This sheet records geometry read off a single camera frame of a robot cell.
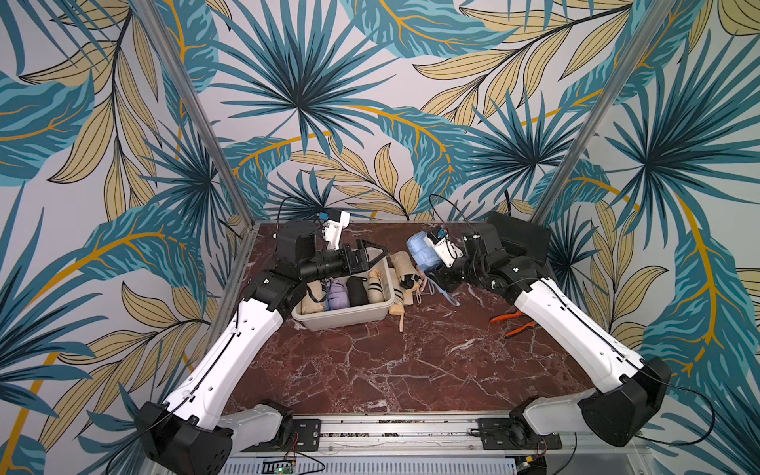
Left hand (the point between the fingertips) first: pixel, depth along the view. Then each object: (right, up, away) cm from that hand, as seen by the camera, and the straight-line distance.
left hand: (377, 259), depth 65 cm
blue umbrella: (+12, 0, +7) cm, 14 cm away
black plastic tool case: (+51, +7, +41) cm, 66 cm away
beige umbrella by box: (+10, -5, +32) cm, 34 cm away
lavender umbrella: (-13, -12, +30) cm, 35 cm away
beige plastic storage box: (-7, -16, +13) cm, 21 cm away
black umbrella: (-7, -11, +32) cm, 34 cm away
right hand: (+15, -1, +11) cm, 19 cm away
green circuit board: (-24, -51, +7) cm, 57 cm away
